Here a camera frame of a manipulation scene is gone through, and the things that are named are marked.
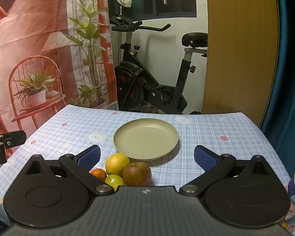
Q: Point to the wooden board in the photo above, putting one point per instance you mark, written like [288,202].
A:
[238,54]

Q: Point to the green guava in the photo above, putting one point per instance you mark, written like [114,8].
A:
[115,181]

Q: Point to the dark blue curtain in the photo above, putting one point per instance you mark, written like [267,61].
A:
[290,78]

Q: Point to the beige round plate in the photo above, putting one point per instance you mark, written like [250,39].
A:
[145,139]

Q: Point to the orange mandarin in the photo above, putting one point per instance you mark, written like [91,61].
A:
[98,173]

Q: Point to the white cloth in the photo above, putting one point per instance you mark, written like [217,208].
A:
[124,0]

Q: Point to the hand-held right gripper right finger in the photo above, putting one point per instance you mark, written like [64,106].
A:
[205,157]

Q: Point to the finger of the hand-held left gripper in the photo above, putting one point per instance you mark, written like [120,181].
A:
[13,139]

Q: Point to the red apple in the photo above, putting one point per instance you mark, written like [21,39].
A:
[137,173]

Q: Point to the yellow lemon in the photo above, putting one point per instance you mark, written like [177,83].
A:
[117,163]

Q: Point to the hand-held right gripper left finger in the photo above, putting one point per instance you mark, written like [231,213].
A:
[89,158]

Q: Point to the black exercise bike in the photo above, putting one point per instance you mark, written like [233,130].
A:
[137,78]

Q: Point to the printed backdrop cloth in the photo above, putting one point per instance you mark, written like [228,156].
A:
[39,41]

